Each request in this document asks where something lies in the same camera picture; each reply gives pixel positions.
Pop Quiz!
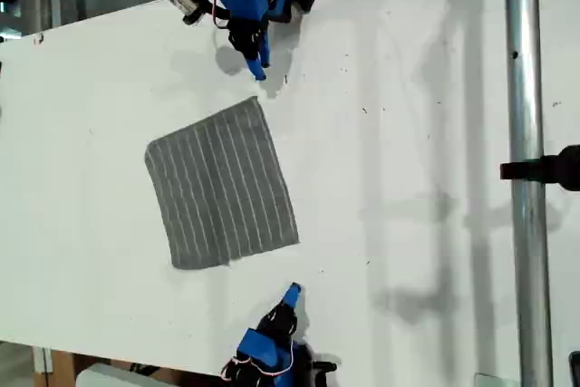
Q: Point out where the grey striped towel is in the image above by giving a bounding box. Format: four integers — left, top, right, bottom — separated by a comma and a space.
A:
143, 95, 301, 271

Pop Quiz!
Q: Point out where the wooden table leg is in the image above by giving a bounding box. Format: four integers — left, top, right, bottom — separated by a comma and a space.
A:
32, 345, 77, 387

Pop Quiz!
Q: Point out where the black clamp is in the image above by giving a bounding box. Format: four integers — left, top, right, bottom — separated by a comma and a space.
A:
499, 144, 580, 192

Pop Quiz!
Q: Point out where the dark device at edge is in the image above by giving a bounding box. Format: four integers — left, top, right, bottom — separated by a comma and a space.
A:
567, 350, 580, 387

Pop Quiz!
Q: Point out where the steel post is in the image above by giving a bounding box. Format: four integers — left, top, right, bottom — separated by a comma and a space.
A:
502, 0, 555, 387

